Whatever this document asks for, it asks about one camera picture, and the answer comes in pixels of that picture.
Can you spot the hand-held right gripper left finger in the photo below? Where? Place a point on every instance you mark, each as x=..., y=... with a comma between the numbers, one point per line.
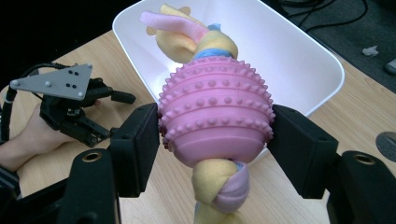
x=137, y=146

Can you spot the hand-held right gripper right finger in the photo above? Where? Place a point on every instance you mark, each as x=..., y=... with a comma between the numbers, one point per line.
x=302, y=149

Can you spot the white plastic bin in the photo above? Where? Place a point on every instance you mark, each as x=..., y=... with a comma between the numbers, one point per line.
x=280, y=53

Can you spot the crumpled white paper scrap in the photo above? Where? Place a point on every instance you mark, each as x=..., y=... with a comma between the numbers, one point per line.
x=370, y=51

